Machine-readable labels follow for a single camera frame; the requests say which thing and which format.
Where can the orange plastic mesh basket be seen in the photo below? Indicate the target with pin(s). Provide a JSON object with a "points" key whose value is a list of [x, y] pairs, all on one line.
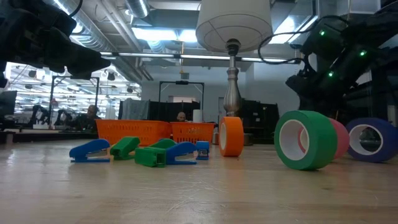
{"points": [[133, 130], [192, 132]]}

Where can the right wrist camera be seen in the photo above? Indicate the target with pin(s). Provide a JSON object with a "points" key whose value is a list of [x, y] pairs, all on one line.
{"points": [[298, 85]]}

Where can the green mini stapler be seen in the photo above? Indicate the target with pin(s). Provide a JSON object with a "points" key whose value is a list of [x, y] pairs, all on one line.
{"points": [[146, 157], [163, 143], [124, 147]]}

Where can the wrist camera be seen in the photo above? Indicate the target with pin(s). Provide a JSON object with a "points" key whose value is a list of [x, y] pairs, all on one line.
{"points": [[298, 85], [59, 20]]}

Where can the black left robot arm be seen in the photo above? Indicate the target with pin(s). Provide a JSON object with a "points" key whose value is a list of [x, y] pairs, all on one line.
{"points": [[3, 79]]}

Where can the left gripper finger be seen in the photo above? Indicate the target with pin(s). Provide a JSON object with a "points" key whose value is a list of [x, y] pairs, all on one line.
{"points": [[71, 59], [104, 63]]}

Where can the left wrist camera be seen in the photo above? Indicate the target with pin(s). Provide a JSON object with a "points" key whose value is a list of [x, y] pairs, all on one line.
{"points": [[59, 20]]}

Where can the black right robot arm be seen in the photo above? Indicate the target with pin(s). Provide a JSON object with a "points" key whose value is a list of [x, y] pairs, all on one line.
{"points": [[373, 34]]}

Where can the person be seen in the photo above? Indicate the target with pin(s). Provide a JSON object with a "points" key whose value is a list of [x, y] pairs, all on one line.
{"points": [[181, 116], [90, 119]]}

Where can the orange tape roll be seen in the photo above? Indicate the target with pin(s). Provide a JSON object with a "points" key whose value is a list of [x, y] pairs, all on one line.
{"points": [[234, 137]]}

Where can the blue mini stapler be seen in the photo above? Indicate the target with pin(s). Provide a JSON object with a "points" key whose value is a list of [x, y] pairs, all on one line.
{"points": [[202, 146], [180, 149], [90, 146]]}

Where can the blue tape roll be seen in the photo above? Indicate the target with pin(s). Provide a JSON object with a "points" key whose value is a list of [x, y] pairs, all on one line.
{"points": [[390, 140]]}

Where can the black background robot arm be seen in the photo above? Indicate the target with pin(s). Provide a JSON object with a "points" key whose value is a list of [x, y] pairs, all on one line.
{"points": [[63, 117], [38, 113]]}

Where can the table lamp white shade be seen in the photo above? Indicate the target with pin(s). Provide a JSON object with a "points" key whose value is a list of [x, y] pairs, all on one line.
{"points": [[233, 25]]}

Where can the white ceiling box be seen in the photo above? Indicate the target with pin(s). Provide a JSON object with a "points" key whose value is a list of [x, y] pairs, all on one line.
{"points": [[357, 6]]}

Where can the black cabinet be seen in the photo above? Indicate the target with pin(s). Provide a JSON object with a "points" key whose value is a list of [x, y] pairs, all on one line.
{"points": [[261, 121]]}

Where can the black metal frame stand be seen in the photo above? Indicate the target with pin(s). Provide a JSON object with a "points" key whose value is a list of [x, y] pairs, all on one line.
{"points": [[182, 82], [74, 77]]}

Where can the grey hanging cloth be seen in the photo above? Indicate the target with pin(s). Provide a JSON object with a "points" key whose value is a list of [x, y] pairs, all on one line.
{"points": [[135, 109]]}

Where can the ceiling strip light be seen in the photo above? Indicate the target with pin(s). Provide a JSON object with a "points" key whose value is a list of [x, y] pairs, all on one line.
{"points": [[149, 55]]}

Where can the black partition screen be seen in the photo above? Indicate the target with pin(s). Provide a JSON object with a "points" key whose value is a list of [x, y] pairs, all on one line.
{"points": [[168, 110]]}

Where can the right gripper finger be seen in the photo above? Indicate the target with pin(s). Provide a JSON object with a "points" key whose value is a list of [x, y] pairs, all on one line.
{"points": [[312, 105], [335, 110]]}

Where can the grey hanging box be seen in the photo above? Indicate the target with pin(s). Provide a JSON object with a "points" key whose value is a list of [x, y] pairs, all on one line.
{"points": [[185, 76]]}

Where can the black aluminium table frame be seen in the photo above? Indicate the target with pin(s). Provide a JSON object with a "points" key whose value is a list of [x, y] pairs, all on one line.
{"points": [[46, 137]]}

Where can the ceiling light panel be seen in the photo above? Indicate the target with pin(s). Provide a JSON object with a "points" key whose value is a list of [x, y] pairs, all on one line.
{"points": [[155, 34]]}

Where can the round silver duct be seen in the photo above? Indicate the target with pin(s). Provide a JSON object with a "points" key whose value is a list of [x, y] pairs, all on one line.
{"points": [[138, 7]]}

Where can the ribbed silver ceiling duct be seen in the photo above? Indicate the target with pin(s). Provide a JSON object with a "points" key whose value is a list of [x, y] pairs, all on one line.
{"points": [[93, 34]]}

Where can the pink tape roll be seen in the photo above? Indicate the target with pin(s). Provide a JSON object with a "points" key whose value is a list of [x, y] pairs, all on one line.
{"points": [[342, 140]]}

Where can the green tape roll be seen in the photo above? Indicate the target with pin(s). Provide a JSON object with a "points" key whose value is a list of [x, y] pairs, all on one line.
{"points": [[323, 146]]}

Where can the dark computer monitor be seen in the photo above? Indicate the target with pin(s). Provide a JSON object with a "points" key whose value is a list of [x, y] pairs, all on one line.
{"points": [[7, 104]]}

